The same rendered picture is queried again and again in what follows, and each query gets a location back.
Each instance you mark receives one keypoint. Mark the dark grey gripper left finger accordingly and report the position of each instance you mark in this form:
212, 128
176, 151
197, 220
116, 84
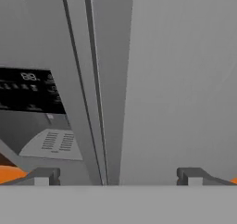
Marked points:
46, 173

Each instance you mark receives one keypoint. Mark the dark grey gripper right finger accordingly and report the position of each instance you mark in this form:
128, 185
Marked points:
191, 173

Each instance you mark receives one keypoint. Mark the grey fridge door with dispenser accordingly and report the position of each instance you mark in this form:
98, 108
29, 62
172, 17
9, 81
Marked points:
34, 33

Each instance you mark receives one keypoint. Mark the plain grey fridge door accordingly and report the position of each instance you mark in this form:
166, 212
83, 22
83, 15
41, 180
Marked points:
185, 79

